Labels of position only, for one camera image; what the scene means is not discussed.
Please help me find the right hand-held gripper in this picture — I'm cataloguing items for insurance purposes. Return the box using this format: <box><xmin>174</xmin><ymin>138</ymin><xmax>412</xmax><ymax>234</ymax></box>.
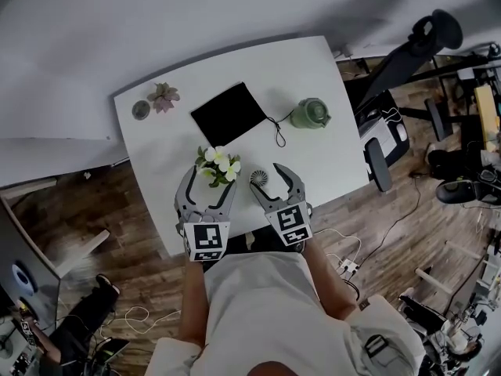
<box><xmin>248</xmin><ymin>162</ymin><xmax>314</xmax><ymax>252</ymax></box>

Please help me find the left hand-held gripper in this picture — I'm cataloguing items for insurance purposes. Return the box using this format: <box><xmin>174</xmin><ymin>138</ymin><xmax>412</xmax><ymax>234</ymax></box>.
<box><xmin>174</xmin><ymin>165</ymin><xmax>238</xmax><ymax>264</ymax></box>

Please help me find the small white handheld fan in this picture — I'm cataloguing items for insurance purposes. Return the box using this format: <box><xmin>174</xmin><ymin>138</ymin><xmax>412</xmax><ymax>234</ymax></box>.
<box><xmin>249</xmin><ymin>169</ymin><xmax>271</xmax><ymax>195</ymax></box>

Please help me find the person's left forearm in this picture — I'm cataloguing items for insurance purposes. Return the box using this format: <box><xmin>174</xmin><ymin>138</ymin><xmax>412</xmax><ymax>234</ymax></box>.
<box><xmin>178</xmin><ymin>258</ymin><xmax>208</xmax><ymax>348</ymax></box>

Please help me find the person's right forearm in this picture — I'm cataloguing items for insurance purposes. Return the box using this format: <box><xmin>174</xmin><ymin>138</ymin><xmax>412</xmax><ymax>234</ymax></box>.
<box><xmin>303</xmin><ymin>244</ymin><xmax>363</xmax><ymax>323</ymax></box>

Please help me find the white flower plant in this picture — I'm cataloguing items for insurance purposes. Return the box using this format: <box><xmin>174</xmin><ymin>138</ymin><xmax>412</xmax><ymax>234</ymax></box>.
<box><xmin>195</xmin><ymin>145</ymin><xmax>243</xmax><ymax>190</ymax></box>

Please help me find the white table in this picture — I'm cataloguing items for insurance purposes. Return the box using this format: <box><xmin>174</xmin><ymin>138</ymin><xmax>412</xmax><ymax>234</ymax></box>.
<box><xmin>113</xmin><ymin>34</ymin><xmax>371</xmax><ymax>258</ymax></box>

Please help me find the white power strip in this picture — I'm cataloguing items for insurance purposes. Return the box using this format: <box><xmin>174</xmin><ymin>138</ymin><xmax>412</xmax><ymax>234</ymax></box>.
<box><xmin>337</xmin><ymin>259</ymin><xmax>360</xmax><ymax>276</ymax></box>

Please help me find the pink succulent plant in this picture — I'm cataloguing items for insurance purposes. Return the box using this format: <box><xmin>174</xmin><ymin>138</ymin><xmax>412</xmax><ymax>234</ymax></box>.
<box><xmin>146</xmin><ymin>82</ymin><xmax>181</xmax><ymax>114</ymax></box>

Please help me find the small round grey tin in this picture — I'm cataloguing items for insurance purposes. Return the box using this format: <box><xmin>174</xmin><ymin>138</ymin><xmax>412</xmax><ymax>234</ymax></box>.
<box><xmin>132</xmin><ymin>99</ymin><xmax>152</xmax><ymax>121</ymax></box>

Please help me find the person's white shirt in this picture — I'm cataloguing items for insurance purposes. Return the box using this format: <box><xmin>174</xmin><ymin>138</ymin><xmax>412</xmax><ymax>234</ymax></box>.
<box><xmin>144</xmin><ymin>251</ymin><xmax>426</xmax><ymax>376</ymax></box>

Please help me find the grey laptop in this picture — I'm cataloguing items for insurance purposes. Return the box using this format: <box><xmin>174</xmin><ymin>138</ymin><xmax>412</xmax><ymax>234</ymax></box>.
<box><xmin>358</xmin><ymin>107</ymin><xmax>398</xmax><ymax>156</ymax></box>

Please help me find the black round seat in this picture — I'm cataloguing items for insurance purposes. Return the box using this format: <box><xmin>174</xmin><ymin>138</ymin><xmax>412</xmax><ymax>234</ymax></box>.
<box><xmin>436</xmin><ymin>178</ymin><xmax>477</xmax><ymax>205</ymax></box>

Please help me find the black office chair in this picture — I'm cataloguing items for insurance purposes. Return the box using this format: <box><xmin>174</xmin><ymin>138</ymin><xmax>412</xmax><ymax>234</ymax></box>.
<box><xmin>346</xmin><ymin>9</ymin><xmax>463</xmax><ymax>193</ymax></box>

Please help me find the dark wooden table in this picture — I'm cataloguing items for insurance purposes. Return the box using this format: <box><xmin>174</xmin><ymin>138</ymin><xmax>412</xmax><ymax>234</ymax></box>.
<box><xmin>0</xmin><ymin>196</ymin><xmax>110</xmax><ymax>328</ymax></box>

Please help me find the round blue object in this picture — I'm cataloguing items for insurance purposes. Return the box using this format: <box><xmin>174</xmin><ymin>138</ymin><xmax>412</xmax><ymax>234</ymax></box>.
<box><xmin>11</xmin><ymin>263</ymin><xmax>38</xmax><ymax>295</ymax></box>

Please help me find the yellow box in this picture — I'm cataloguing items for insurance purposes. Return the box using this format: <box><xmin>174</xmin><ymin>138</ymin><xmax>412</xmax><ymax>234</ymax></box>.
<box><xmin>473</xmin><ymin>85</ymin><xmax>501</xmax><ymax>150</ymax></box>

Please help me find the black drawstring pouch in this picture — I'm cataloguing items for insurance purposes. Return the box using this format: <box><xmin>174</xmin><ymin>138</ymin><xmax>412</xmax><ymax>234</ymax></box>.
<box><xmin>190</xmin><ymin>81</ymin><xmax>295</xmax><ymax>148</ymax></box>

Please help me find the white floor cable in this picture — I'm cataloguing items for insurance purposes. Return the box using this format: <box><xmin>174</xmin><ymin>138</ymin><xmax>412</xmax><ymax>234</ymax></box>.
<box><xmin>99</xmin><ymin>305</ymin><xmax>183</xmax><ymax>342</ymax></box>
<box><xmin>315</xmin><ymin>228</ymin><xmax>363</xmax><ymax>268</ymax></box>

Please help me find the black floor cable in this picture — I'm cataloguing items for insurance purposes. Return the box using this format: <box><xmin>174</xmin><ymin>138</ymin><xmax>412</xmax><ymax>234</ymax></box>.
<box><xmin>359</xmin><ymin>172</ymin><xmax>423</xmax><ymax>266</ymax></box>

